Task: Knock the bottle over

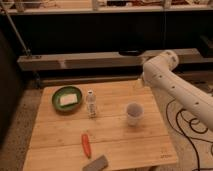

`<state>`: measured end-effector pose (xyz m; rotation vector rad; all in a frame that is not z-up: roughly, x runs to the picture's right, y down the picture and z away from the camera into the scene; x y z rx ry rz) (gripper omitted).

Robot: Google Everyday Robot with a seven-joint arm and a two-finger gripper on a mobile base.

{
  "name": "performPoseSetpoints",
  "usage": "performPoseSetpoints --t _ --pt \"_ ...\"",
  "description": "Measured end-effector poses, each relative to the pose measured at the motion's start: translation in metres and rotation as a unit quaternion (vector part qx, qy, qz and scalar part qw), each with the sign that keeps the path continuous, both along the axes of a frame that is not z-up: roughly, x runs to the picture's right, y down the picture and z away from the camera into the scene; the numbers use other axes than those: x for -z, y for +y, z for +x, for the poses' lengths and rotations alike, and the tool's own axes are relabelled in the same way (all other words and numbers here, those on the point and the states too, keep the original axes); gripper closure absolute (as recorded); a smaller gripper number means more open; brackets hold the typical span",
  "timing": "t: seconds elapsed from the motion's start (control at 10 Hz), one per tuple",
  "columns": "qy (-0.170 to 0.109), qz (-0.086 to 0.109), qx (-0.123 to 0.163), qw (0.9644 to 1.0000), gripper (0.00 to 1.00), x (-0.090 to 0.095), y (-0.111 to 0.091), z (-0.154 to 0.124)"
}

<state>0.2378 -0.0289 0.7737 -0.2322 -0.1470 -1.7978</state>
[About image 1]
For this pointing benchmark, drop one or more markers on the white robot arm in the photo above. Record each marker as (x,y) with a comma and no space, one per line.
(157,71)

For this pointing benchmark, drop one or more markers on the clear plastic water bottle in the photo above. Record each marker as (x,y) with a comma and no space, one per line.
(91,103)

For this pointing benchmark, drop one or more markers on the long wooden beam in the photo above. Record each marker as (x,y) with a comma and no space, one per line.
(82,60)

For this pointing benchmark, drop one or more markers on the translucent plastic cup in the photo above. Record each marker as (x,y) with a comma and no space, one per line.
(134,112)

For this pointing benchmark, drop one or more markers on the white sponge block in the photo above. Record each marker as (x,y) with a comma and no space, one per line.
(68,99)

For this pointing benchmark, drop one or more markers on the green bowl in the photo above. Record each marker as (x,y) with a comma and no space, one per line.
(64,91)

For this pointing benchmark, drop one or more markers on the orange carrot toy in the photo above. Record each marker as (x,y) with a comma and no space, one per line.
(86,145)

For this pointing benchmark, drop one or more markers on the grey rectangular block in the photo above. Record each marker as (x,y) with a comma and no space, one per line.
(97,165)

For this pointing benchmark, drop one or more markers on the metal diagonal pole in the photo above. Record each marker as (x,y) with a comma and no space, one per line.
(26,50)

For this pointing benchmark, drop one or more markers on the wooden shelf board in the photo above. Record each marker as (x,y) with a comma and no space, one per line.
(34,7)

